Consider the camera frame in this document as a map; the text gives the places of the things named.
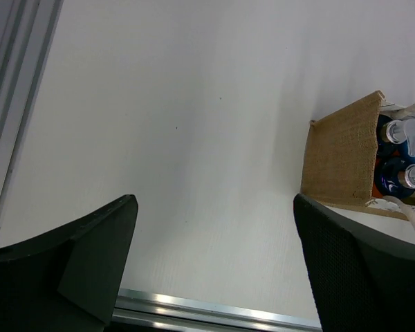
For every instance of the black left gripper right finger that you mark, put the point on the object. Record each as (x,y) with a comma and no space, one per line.
(361,279)

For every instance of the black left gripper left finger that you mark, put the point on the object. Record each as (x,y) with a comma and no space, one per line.
(67,279)

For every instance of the dark blue pump bottle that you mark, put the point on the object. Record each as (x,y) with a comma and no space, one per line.
(395,176)

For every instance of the light blue pump bottle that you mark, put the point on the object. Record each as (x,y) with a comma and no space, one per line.
(398,132)

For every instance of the jute canvas tote bag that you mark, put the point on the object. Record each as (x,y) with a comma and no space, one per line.
(339,160)

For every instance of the aluminium corner frame post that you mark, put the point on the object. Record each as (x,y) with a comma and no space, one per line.
(26,32)

